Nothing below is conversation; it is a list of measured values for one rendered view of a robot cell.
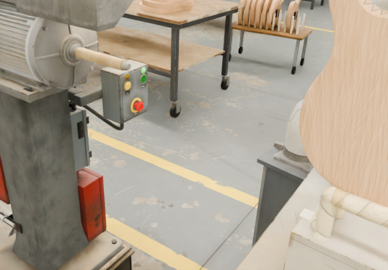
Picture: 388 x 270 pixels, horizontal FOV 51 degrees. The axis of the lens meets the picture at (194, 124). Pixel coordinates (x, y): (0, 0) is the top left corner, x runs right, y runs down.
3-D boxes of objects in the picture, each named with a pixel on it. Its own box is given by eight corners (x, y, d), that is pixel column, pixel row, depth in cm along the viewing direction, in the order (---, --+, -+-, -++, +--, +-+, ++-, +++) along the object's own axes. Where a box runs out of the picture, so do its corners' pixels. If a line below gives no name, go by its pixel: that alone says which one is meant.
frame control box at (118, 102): (68, 125, 163) (62, 64, 151) (107, 108, 179) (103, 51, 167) (113, 144, 151) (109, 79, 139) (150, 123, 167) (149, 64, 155)
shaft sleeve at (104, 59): (84, 54, 124) (77, 59, 122) (81, 45, 122) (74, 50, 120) (129, 67, 116) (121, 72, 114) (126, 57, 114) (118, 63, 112)
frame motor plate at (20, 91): (-35, 77, 143) (-37, 67, 141) (24, 61, 161) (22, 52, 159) (29, 103, 126) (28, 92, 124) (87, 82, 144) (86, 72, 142)
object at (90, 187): (52, 221, 192) (42, 156, 176) (72, 208, 202) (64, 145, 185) (89, 244, 180) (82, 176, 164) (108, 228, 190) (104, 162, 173)
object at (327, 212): (310, 236, 76) (319, 196, 72) (316, 227, 79) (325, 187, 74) (327, 243, 75) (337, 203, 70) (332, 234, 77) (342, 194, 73)
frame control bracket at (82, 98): (74, 104, 148) (73, 94, 146) (110, 89, 162) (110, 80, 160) (81, 107, 146) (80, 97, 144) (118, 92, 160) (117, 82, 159)
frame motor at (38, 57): (-33, 72, 139) (-50, -5, 127) (34, 55, 159) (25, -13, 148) (45, 103, 120) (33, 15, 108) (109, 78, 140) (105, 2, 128)
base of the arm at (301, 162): (284, 141, 193) (286, 130, 190) (328, 158, 180) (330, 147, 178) (264, 154, 180) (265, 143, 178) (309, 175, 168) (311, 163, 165)
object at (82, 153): (50, 162, 174) (33, 38, 149) (69, 153, 182) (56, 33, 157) (74, 175, 167) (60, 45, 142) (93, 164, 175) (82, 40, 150)
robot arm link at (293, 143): (279, 137, 183) (287, 93, 173) (319, 138, 184) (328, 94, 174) (288, 156, 169) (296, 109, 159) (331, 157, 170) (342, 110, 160)
